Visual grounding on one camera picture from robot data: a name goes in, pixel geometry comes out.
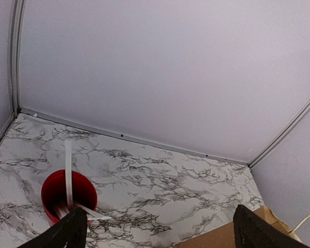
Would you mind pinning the white sachet in holder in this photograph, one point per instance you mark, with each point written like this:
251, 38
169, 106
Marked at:
93, 215

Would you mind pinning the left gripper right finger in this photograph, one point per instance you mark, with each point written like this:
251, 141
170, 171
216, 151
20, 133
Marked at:
252, 231

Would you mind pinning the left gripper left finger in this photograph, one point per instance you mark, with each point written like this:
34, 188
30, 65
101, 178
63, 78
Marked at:
70, 231

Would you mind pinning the aluminium frame post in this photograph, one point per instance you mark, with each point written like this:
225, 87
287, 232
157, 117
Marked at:
14, 42
282, 134

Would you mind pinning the brown paper bag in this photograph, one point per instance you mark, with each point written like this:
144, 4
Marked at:
224, 236

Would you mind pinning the right aluminium frame post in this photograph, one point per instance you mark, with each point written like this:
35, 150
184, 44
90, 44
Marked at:
282, 134

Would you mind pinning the left aluminium frame post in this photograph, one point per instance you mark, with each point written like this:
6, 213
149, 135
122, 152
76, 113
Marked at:
14, 42

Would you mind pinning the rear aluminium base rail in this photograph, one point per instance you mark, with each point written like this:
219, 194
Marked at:
123, 136

